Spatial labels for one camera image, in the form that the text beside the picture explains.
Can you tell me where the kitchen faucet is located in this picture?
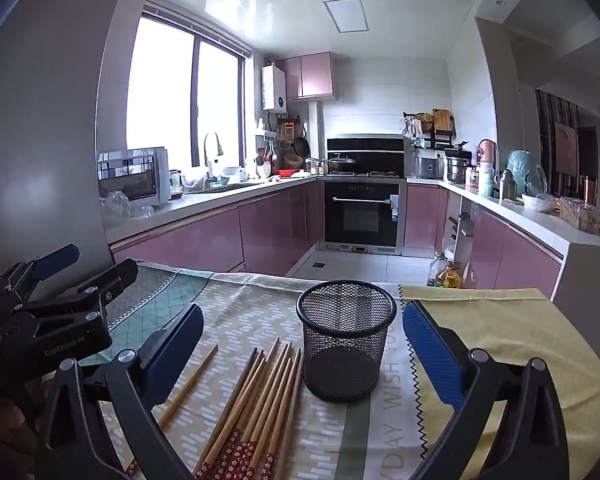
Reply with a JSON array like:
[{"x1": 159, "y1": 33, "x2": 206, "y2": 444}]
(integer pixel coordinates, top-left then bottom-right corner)
[{"x1": 202, "y1": 132, "x2": 224, "y2": 180}]

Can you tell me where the yellow table cloth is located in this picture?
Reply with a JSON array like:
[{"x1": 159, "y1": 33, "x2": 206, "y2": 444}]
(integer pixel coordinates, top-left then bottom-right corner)
[{"x1": 400, "y1": 285, "x2": 600, "y2": 479}]

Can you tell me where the white microwave oven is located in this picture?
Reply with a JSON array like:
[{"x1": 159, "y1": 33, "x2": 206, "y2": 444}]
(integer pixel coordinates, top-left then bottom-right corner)
[{"x1": 96, "y1": 146, "x2": 171, "y2": 207}]

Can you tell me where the patterned table cloth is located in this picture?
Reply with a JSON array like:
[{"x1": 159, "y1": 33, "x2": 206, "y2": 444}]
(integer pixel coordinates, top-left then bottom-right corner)
[{"x1": 94, "y1": 263, "x2": 427, "y2": 479}]

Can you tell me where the yellow oil bottle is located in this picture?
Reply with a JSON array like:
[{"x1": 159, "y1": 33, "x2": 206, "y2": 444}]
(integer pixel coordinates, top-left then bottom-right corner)
[{"x1": 436, "y1": 261, "x2": 463, "y2": 288}]

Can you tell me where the black mesh utensil holder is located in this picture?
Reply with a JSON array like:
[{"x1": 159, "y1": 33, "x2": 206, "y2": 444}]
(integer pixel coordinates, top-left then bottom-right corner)
[{"x1": 296, "y1": 280, "x2": 398, "y2": 403}]

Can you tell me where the teal covered appliance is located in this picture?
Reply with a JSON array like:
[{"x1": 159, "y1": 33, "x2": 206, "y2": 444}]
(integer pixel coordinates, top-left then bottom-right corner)
[{"x1": 506, "y1": 150, "x2": 548, "y2": 197}]

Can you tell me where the black wok on stove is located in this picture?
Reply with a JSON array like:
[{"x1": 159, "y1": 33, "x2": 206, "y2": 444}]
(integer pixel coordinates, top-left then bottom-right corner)
[{"x1": 327, "y1": 155, "x2": 358, "y2": 174}]

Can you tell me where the white water heater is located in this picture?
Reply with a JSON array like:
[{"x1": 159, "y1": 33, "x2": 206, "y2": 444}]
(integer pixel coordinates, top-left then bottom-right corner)
[{"x1": 261, "y1": 64, "x2": 287, "y2": 114}]

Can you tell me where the black built-in oven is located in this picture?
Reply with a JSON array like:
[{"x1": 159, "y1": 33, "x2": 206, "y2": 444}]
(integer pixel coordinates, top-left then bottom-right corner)
[{"x1": 324, "y1": 181, "x2": 400, "y2": 247}]

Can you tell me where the steel pot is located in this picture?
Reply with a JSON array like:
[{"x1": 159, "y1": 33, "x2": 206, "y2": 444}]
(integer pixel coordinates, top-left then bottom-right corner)
[{"x1": 445, "y1": 156, "x2": 471, "y2": 185}]

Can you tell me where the pink thermos jug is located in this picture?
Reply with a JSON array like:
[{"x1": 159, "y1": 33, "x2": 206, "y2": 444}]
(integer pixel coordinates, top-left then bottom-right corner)
[{"x1": 477, "y1": 139, "x2": 496, "y2": 166}]

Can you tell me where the pink upper cabinet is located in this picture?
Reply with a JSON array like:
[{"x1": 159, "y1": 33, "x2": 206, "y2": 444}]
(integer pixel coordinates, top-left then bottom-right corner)
[{"x1": 275, "y1": 52, "x2": 336, "y2": 101}]

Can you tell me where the black range hood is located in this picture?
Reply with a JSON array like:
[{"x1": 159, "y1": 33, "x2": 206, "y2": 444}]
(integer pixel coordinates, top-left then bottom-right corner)
[{"x1": 326, "y1": 134, "x2": 405, "y2": 178}]

